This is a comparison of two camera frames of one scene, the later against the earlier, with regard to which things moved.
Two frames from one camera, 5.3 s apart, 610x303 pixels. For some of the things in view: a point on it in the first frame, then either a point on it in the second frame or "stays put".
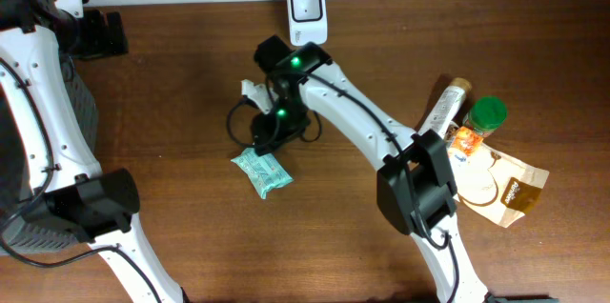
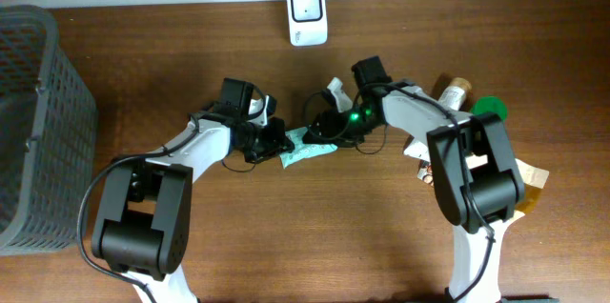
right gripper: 270,131 → 333,130
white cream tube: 445,108 stays put
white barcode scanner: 307,13 stays put
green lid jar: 486,115 stays put
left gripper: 112,34 → 274,140
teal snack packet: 265,171 → 303,149
